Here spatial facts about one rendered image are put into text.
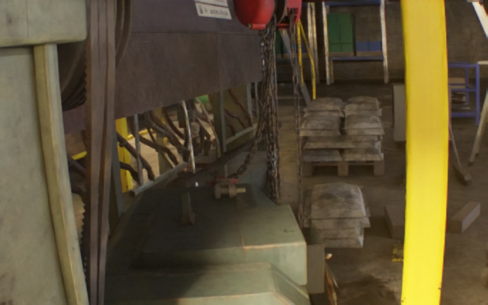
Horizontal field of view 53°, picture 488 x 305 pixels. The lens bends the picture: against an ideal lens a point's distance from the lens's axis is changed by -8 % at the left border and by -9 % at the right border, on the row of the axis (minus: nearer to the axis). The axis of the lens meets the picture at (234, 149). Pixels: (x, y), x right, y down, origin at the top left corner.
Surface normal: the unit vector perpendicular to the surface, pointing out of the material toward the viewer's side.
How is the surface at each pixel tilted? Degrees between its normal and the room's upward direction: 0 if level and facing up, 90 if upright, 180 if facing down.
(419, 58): 90
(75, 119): 90
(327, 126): 63
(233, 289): 0
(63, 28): 90
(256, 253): 90
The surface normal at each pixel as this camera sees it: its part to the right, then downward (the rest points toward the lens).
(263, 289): -0.06, -0.98
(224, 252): 0.03, 0.18
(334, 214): -0.11, -0.28
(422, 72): -0.31, 0.19
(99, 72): 0.95, 0.15
